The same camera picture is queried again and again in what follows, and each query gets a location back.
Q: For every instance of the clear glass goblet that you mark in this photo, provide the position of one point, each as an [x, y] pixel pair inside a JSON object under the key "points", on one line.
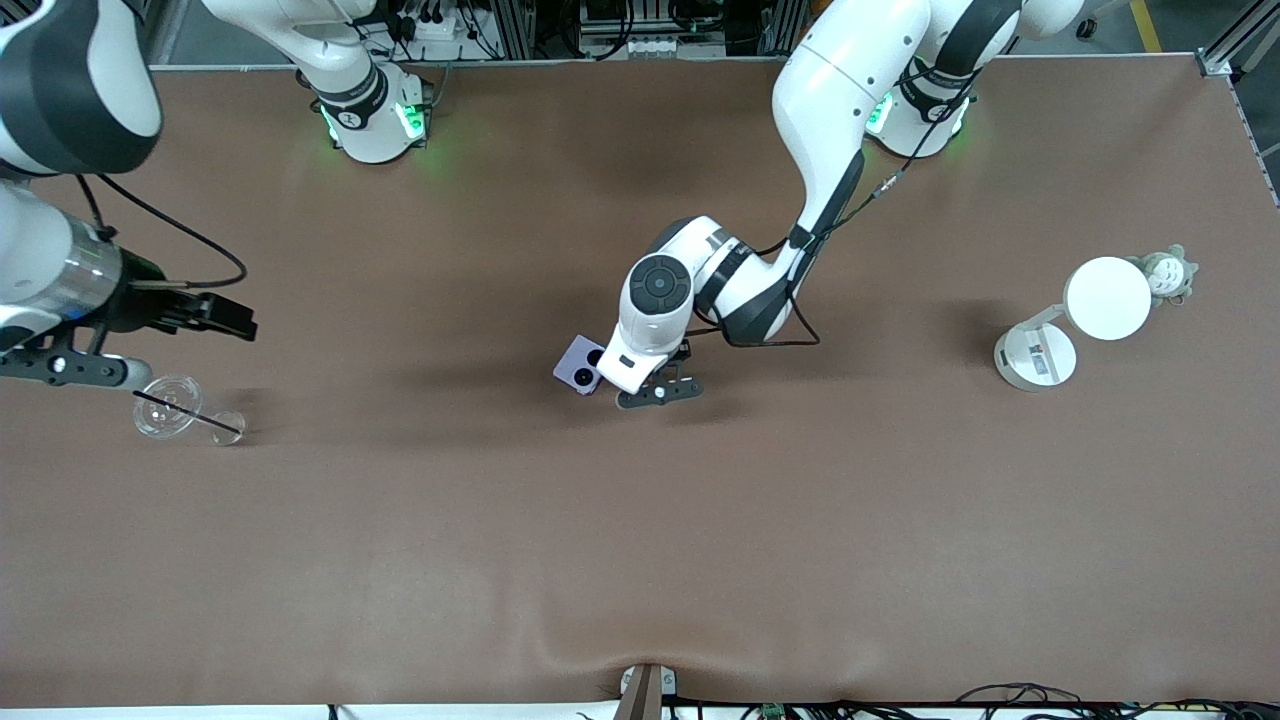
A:
{"points": [[165, 412]]}

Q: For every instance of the white round desk lamp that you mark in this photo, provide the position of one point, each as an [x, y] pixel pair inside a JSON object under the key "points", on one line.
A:
{"points": [[1107, 298]]}

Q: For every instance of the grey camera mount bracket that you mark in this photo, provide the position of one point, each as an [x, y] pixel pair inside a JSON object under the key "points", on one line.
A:
{"points": [[645, 695]]}

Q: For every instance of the lilac folding phone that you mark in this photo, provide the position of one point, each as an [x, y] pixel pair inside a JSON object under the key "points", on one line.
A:
{"points": [[572, 366]]}

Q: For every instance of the thin black stick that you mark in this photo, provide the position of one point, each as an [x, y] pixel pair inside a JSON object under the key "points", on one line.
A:
{"points": [[205, 421]]}

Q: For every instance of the white power strip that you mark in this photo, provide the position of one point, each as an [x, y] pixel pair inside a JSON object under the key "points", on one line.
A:
{"points": [[432, 25]]}

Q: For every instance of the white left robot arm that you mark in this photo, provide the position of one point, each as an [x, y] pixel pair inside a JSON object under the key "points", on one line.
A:
{"points": [[840, 100]]}

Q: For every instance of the brown table mat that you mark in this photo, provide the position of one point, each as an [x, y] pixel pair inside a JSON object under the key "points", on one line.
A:
{"points": [[640, 550]]}

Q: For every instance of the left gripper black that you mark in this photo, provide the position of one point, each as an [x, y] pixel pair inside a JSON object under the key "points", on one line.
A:
{"points": [[684, 354]]}

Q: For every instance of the grey-green totoro plush toy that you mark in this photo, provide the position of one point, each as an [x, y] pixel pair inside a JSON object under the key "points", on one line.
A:
{"points": [[1170, 274]]}

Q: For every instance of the aluminium corner profile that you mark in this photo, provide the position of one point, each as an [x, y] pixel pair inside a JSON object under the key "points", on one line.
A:
{"points": [[1240, 35]]}

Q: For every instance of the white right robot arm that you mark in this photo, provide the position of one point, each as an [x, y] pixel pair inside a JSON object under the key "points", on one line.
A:
{"points": [[60, 80]]}

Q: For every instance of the aluminium frame post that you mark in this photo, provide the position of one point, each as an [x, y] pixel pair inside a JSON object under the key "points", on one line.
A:
{"points": [[512, 28]]}

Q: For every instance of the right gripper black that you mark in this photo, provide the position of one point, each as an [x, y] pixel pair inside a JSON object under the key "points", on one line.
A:
{"points": [[142, 297]]}

